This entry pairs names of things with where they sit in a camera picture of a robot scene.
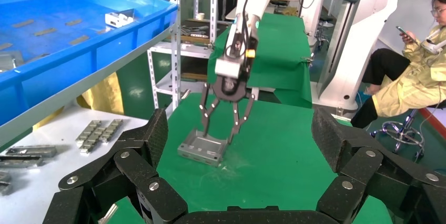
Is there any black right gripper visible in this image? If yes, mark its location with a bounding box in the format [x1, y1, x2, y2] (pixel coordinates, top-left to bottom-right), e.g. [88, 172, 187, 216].
[199, 73, 256, 145]

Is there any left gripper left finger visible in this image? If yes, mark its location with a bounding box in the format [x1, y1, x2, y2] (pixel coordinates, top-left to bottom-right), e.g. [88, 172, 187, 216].
[42, 108, 189, 224]

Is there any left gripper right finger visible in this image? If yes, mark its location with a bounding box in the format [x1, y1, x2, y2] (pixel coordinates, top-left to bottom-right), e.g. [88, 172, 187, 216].
[311, 107, 446, 224]

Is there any smartphone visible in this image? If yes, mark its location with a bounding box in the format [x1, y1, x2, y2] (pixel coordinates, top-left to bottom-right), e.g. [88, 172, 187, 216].
[395, 25, 418, 44]

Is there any bystander hand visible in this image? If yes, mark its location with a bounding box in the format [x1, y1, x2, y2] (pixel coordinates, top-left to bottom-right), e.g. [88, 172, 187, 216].
[400, 31, 420, 46]

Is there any chrome stool base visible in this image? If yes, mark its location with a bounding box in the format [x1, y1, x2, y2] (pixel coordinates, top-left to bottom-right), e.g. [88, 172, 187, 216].
[370, 108, 427, 162]

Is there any green table cloth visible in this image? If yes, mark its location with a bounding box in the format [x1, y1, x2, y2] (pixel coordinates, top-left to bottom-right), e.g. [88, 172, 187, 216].
[104, 91, 394, 224]

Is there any white slotted shelf rack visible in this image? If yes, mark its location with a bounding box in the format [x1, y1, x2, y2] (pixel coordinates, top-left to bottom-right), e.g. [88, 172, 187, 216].
[137, 0, 241, 112]

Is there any yellow bag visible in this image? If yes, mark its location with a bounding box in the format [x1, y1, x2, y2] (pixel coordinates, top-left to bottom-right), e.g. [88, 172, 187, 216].
[35, 72, 125, 130]

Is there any green cloth covered table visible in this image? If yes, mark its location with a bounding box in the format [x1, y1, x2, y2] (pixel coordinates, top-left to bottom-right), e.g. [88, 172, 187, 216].
[207, 12, 313, 109]

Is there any seated person yellow coat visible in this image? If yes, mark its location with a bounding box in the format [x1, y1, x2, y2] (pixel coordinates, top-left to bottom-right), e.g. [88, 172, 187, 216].
[350, 0, 446, 130]

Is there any large blue plastic bin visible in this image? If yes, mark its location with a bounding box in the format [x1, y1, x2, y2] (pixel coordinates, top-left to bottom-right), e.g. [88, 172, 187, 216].
[0, 0, 179, 126]

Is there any white robot torso column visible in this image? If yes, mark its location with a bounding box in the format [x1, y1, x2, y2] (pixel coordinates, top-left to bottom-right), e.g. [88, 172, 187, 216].
[311, 0, 403, 119]

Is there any small sheet metal box part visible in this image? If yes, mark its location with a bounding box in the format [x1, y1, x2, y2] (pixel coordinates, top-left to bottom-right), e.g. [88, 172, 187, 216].
[104, 8, 136, 29]

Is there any white headset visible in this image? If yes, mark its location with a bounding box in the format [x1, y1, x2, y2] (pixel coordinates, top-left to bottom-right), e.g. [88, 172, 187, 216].
[420, 28, 446, 55]

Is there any small notched metal rail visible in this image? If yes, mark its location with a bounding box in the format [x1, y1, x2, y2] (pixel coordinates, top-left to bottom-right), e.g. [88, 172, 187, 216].
[0, 155, 45, 168]
[5, 145, 58, 158]
[99, 119, 124, 144]
[79, 126, 104, 155]
[75, 120, 97, 146]

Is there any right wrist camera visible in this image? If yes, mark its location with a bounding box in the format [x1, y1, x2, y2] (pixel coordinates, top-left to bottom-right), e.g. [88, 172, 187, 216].
[214, 57, 245, 79]

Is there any flat metal bracket plate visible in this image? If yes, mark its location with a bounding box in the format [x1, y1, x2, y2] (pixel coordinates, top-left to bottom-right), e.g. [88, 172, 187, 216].
[0, 50, 17, 74]

